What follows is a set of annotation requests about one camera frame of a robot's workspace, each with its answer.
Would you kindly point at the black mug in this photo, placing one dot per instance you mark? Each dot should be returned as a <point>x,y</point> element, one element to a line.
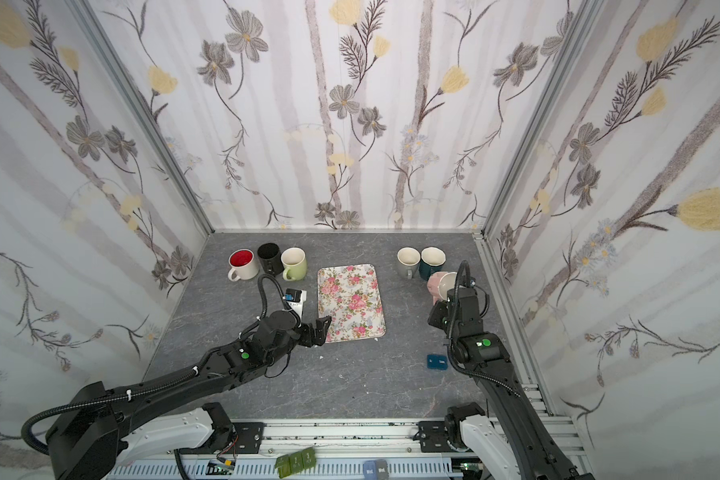
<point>269,256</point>

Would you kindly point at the floral serving tray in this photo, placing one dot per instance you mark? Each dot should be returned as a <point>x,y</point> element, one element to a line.
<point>350,295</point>

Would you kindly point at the dark green mug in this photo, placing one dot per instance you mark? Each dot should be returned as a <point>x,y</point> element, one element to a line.
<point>432,261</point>

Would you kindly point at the white mug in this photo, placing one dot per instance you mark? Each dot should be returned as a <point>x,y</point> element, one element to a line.
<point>243,266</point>

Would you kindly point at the blue grey connector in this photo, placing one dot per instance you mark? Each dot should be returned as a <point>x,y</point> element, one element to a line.
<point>376,470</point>

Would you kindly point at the grey mug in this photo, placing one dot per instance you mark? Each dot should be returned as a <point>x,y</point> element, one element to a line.
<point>407,262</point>

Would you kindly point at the pink mug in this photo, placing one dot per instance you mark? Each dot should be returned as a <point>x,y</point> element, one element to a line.
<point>439,284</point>

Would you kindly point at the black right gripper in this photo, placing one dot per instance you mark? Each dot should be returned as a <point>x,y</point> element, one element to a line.
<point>456,300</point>

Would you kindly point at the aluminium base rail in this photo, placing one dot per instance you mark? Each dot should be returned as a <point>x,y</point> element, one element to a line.
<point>413,449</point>

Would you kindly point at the small blue block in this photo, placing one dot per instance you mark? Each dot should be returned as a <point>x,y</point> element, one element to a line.
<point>437,362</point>

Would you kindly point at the light green mug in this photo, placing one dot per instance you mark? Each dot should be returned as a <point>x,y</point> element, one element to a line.
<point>295,264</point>

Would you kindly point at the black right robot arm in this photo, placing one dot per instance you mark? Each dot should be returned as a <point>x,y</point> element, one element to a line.
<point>524,449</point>

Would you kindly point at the green circuit board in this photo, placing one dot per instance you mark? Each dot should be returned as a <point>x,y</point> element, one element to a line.
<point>295,463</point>

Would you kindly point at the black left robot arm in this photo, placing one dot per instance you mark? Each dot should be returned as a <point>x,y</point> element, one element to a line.
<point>85,438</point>

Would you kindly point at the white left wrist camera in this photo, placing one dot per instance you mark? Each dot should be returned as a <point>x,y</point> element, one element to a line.
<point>296,300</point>

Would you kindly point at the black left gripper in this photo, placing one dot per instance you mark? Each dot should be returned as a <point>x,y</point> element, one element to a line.
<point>311,333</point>

